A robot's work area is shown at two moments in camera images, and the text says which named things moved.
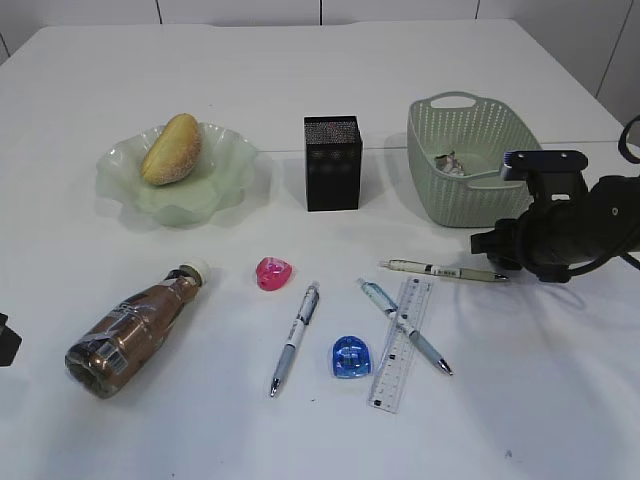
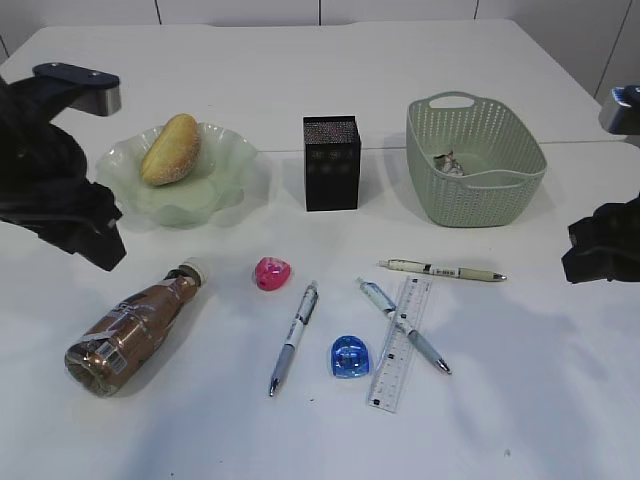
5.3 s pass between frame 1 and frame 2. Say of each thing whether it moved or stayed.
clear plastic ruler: stayed
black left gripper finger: moved
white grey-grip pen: stayed
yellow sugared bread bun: stayed
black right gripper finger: moved
